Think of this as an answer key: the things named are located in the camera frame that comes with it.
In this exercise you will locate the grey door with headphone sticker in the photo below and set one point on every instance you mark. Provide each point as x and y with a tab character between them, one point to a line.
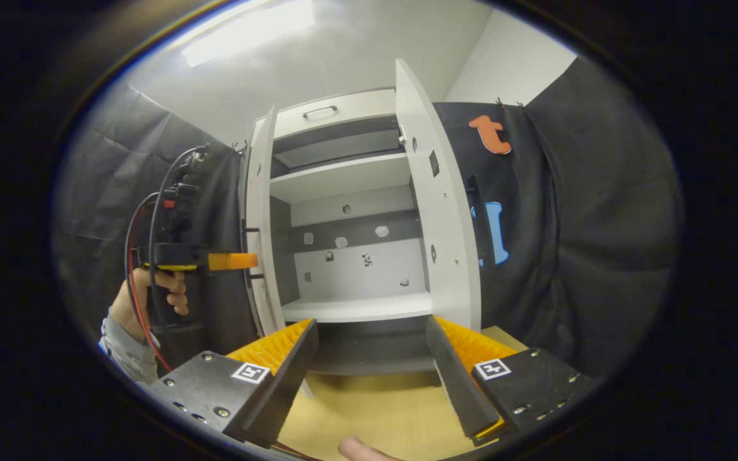
446	224

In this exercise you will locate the grey cabinet drawer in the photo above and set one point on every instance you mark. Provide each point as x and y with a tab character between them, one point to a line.
356	109

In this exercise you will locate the black backdrop cloth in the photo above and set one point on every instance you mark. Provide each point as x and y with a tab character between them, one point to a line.
599	224

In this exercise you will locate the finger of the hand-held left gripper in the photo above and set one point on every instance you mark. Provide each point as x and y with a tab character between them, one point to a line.
231	261

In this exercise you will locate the grey door with camera sticker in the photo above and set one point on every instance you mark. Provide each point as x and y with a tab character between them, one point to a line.
261	192

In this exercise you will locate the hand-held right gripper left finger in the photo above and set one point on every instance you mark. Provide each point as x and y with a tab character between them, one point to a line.
282	384

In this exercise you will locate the grey double-door shoe cabinet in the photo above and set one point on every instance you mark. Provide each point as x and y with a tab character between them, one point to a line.
343	176

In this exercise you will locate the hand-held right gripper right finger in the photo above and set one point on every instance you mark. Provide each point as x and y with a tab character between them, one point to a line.
459	384

